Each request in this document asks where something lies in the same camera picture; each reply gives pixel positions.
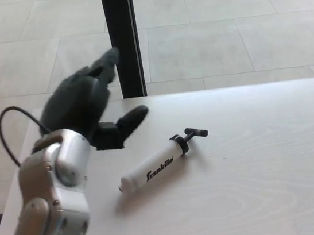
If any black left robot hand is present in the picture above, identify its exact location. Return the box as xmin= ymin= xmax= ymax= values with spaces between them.
xmin=30 ymin=44 xmax=154 ymax=160

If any white Franklin hand air pump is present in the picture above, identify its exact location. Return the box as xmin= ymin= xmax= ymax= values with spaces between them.
xmin=112 ymin=125 xmax=215 ymax=193

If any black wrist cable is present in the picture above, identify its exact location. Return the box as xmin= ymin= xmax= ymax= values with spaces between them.
xmin=0 ymin=102 xmax=50 ymax=167

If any black vertical frame post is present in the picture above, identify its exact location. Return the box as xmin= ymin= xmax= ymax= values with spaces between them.
xmin=100 ymin=0 xmax=148 ymax=101

